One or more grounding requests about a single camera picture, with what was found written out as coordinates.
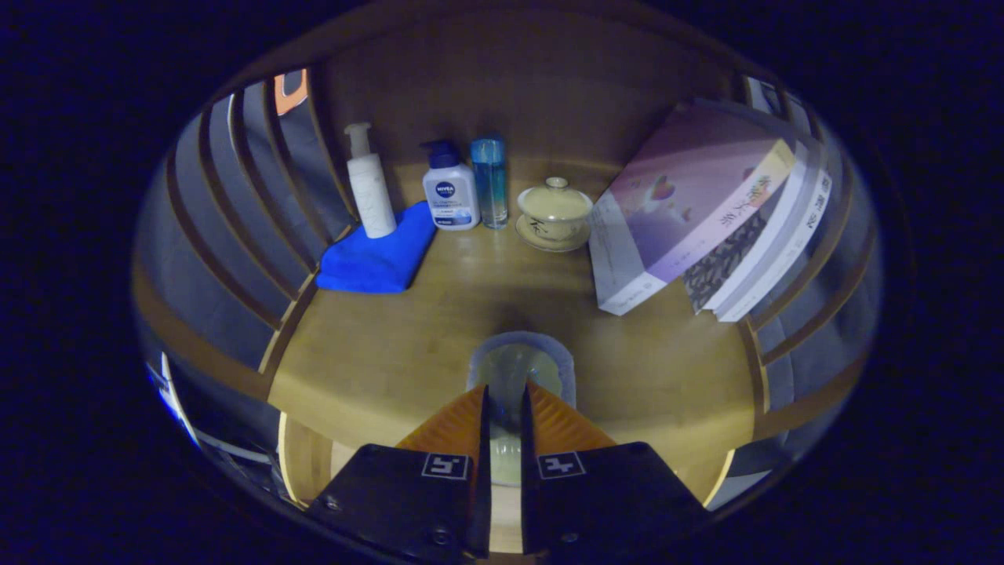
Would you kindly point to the purple pink book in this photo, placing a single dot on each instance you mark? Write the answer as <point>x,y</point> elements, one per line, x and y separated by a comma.
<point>674,204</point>

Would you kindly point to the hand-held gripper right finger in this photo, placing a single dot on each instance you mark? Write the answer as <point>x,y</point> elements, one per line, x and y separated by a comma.
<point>528,510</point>

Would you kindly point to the wooden cabinet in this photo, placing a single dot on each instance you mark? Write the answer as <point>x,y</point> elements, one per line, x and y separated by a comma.
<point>510,78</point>

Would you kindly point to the white lotion bottle blue cap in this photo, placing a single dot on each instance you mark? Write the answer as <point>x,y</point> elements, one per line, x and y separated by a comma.
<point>451,196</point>

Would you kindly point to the lidded ceramic tea cup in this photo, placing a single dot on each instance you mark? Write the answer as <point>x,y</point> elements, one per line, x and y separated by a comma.
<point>553,212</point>

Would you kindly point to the patterned cover book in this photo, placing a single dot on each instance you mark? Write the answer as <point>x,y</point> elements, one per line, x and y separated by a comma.
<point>722,259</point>

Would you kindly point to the white book black lettering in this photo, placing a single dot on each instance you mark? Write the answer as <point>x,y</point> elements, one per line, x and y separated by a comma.
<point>784,251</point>

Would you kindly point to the white pump bottle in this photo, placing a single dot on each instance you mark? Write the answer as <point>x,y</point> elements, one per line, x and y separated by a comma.
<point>372,196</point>

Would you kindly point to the blue folded cloth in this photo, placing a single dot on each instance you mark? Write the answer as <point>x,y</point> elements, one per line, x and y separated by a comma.
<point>376,259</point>

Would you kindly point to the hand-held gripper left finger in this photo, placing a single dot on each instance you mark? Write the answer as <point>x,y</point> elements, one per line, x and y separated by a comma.
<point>482,502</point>

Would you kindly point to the wooden countertop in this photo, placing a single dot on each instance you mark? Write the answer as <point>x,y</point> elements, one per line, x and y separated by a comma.
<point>376,353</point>

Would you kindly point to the blue translucent bottle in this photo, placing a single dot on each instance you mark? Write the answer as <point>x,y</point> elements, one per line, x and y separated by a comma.
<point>489,184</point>

